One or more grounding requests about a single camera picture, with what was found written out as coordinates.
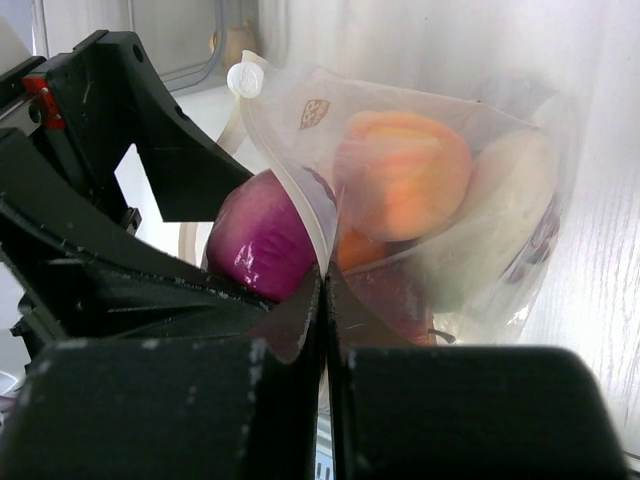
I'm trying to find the dark red apple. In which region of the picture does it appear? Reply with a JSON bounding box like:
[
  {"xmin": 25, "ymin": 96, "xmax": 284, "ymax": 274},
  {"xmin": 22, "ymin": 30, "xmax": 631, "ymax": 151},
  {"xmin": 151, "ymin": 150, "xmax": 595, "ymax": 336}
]
[{"xmin": 346, "ymin": 262, "xmax": 456, "ymax": 346}]

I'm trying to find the peach fruit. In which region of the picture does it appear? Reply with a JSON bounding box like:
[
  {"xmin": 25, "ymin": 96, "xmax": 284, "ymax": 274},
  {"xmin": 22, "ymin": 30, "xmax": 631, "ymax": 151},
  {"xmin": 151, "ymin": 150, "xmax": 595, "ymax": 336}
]
[{"xmin": 333, "ymin": 111, "xmax": 472, "ymax": 242}]

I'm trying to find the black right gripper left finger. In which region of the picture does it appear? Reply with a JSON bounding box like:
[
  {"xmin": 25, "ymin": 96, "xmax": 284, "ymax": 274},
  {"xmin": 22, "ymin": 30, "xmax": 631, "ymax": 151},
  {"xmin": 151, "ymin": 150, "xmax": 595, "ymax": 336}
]
[{"xmin": 1, "ymin": 269, "xmax": 321, "ymax": 479}]

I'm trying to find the clear zip top bag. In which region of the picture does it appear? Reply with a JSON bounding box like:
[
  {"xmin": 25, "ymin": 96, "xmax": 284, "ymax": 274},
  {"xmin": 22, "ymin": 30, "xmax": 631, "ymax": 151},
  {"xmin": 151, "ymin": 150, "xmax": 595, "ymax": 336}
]
[{"xmin": 177, "ymin": 49, "xmax": 576, "ymax": 348}]

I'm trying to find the white radish with leaves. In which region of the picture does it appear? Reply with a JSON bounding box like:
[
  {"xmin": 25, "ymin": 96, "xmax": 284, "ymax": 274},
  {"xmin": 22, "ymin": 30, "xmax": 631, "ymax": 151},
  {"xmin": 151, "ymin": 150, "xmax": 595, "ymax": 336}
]
[{"xmin": 420, "ymin": 130, "xmax": 559, "ymax": 313}]

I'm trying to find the pink onion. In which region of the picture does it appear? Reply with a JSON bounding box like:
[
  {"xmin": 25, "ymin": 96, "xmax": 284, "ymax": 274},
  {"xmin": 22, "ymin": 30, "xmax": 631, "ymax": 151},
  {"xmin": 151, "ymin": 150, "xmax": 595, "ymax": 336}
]
[{"xmin": 204, "ymin": 170, "xmax": 316, "ymax": 303}]

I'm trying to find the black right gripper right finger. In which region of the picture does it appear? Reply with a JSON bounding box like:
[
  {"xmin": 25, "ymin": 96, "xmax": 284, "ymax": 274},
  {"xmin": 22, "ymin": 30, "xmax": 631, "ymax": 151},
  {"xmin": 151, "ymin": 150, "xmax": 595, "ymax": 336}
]
[{"xmin": 324, "ymin": 266, "xmax": 631, "ymax": 479}]

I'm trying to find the orange fruit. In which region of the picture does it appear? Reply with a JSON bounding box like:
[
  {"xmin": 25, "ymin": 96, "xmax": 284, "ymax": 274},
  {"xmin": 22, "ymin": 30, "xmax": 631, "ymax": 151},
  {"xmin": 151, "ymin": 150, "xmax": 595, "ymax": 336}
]
[{"xmin": 336, "ymin": 229, "xmax": 387, "ymax": 271}]

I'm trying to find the grey plastic food bin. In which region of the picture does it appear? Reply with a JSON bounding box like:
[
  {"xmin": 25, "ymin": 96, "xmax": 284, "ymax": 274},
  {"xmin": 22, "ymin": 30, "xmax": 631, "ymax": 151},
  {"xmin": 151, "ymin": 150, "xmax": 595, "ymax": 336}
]
[{"xmin": 29, "ymin": 0, "xmax": 258, "ymax": 92}]

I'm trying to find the purple grape bunch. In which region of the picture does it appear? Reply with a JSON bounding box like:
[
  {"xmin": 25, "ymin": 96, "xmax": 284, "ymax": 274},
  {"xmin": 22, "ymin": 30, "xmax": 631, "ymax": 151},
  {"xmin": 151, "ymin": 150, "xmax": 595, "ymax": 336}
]
[{"xmin": 504, "ymin": 195, "xmax": 560, "ymax": 284}]

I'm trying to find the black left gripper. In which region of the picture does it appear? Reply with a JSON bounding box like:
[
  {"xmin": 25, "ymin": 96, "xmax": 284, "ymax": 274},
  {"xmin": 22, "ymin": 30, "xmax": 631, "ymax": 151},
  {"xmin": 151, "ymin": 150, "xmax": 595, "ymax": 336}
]
[{"xmin": 1, "ymin": 30, "xmax": 273, "ymax": 356}]

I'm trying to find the garlic bulb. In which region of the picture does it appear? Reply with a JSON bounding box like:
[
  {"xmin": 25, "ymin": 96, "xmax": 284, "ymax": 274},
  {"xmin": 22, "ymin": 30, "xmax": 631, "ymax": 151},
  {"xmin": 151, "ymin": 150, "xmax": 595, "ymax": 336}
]
[{"xmin": 220, "ymin": 20, "xmax": 258, "ymax": 70}]

